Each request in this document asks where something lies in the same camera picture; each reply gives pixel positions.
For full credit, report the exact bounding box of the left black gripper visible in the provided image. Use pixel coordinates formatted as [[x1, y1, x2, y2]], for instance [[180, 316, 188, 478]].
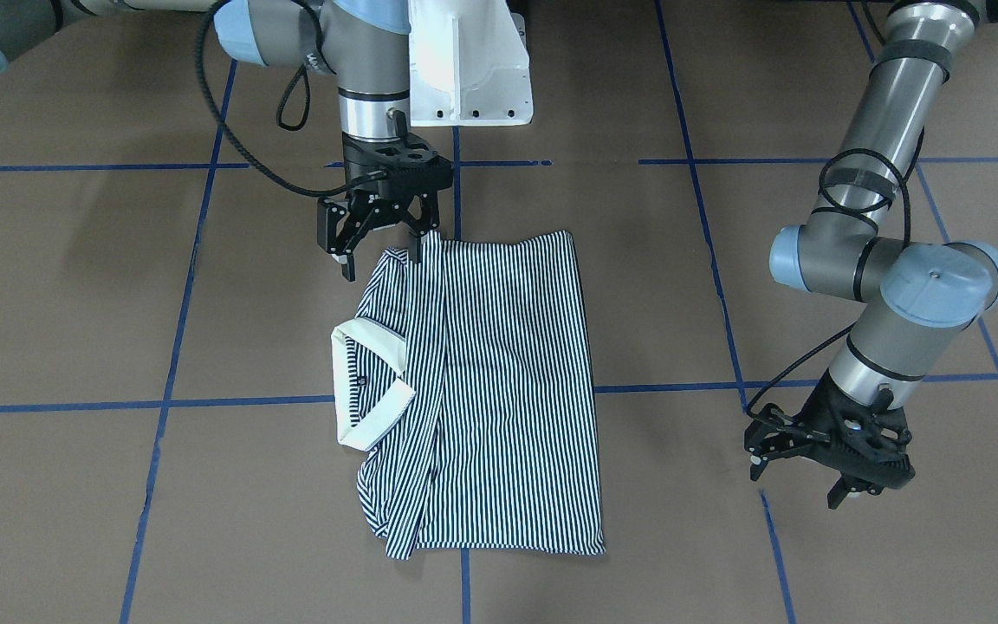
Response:
[[744, 372, 915, 510]]

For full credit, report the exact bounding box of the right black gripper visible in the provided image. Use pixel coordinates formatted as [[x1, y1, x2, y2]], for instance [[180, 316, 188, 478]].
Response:
[[317, 133, 454, 282]]

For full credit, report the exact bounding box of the navy white striped polo shirt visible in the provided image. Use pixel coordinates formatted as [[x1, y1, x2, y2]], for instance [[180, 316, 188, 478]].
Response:
[[330, 231, 606, 560]]

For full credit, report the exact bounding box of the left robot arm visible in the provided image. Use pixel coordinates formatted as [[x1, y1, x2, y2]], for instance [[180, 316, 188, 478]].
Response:
[[743, 1, 998, 510]]

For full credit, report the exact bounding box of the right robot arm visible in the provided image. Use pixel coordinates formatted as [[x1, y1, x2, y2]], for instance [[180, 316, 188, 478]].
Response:
[[0, 1, 454, 280]]

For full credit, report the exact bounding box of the brown paper table cover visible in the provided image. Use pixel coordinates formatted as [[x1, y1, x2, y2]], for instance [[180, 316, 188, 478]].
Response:
[[0, 1, 998, 623]]

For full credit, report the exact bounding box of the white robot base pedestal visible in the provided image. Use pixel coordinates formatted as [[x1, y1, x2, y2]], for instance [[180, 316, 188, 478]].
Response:
[[408, 1, 535, 127]]

